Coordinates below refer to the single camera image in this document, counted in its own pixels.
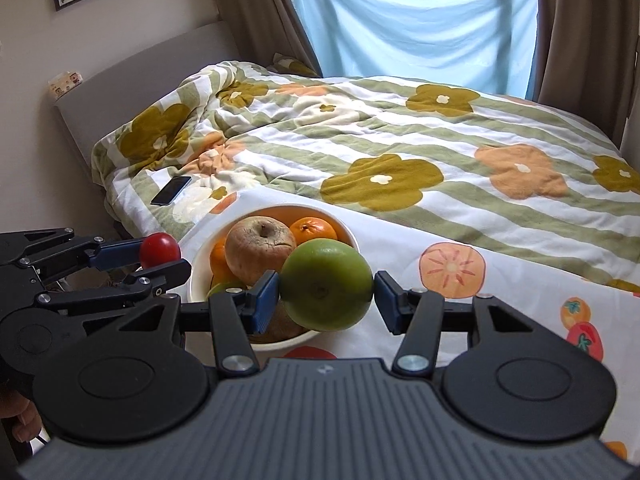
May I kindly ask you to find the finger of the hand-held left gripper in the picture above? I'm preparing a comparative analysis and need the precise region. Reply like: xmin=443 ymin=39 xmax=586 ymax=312
xmin=32 ymin=259 xmax=193 ymax=333
xmin=0 ymin=229 xmax=146 ymax=283

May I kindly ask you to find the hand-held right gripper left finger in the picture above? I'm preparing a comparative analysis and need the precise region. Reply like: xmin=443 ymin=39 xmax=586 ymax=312
xmin=117 ymin=270 xmax=280 ymax=378

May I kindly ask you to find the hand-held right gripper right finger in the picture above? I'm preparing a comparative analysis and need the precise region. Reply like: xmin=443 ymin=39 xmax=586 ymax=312
xmin=374 ymin=270 xmax=535 ymax=378

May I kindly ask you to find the red cherry tomato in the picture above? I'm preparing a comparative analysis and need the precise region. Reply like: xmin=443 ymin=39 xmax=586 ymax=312
xmin=139 ymin=232 xmax=182 ymax=270

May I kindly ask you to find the brown kiwi with sticker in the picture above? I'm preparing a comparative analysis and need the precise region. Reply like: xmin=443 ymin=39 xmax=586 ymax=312
xmin=250 ymin=302 xmax=313 ymax=343

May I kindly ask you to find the white bowl with yellow inside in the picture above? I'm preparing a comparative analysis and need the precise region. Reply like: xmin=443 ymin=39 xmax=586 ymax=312
xmin=190 ymin=203 xmax=360 ymax=345

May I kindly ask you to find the small green apple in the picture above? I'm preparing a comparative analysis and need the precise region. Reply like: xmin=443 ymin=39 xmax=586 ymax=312
xmin=207 ymin=282 xmax=247 ymax=302

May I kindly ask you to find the large orange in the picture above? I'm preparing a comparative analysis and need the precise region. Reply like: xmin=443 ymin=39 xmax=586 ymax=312
xmin=209 ymin=237 xmax=236 ymax=286

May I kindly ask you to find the wrinkled yellow apple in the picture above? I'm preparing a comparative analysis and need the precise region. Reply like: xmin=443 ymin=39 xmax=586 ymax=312
xmin=225 ymin=215 xmax=297 ymax=287

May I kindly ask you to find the large green apple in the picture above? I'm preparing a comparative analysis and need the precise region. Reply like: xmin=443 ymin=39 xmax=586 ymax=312
xmin=279 ymin=239 xmax=375 ymax=332

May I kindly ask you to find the person's left hand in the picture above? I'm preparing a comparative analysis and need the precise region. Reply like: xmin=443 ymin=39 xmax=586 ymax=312
xmin=0 ymin=387 xmax=42 ymax=444

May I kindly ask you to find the white fruit-print cloth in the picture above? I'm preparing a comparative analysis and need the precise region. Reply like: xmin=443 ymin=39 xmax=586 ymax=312
xmin=177 ymin=187 xmax=640 ymax=461

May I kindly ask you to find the black smartphone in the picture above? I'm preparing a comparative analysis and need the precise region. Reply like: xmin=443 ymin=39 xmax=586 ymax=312
xmin=150 ymin=175 xmax=193 ymax=207

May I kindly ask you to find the medium orange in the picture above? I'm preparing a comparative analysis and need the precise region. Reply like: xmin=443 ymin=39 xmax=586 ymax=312
xmin=289 ymin=216 xmax=339 ymax=246

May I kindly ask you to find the grey headboard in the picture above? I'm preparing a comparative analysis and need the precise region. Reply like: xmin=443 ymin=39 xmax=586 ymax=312
xmin=54 ymin=22 xmax=241 ymax=186

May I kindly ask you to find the small printed packet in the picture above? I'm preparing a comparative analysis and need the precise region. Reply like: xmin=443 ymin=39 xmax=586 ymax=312
xmin=48 ymin=71 xmax=85 ymax=98

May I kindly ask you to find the striped floral blanket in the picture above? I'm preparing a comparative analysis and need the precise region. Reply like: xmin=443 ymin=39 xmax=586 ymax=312
xmin=92 ymin=60 xmax=640 ymax=296

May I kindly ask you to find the brown curtain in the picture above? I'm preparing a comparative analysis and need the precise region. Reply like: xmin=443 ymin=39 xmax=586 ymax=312
xmin=202 ymin=0 xmax=323 ymax=78
xmin=532 ymin=0 xmax=640 ymax=151

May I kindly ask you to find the light blue window cloth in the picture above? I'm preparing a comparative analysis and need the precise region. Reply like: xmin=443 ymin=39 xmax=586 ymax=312
xmin=290 ymin=0 xmax=540 ymax=101

